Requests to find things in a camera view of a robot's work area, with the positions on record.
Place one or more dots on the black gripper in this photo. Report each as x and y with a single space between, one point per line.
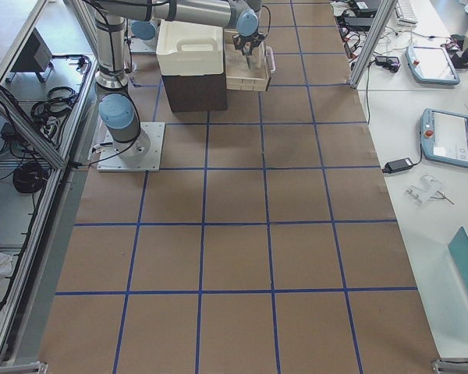
248 47

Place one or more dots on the wooden drawer with white handle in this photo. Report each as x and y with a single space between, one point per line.
239 77

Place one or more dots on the orange grey scissors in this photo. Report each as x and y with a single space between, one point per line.
249 58

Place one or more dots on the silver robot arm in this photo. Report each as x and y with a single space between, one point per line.
119 24

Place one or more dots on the white plastic tray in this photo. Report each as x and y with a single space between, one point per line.
187 49

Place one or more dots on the dark brown wooden cabinet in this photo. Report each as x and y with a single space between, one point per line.
196 93

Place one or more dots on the upper teach pendant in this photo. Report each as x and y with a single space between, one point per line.
431 65

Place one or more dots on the teach pendant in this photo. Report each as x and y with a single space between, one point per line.
444 137
431 65

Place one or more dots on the black power brick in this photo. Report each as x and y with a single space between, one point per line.
396 166

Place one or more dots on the black monitor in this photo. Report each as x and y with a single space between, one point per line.
35 57

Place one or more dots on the lower teach pendant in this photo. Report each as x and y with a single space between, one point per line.
444 137

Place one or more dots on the aluminium frame post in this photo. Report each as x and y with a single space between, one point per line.
376 30

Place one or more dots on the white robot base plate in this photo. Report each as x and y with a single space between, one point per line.
143 155

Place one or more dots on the clear acrylic bracket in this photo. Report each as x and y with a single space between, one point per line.
428 191

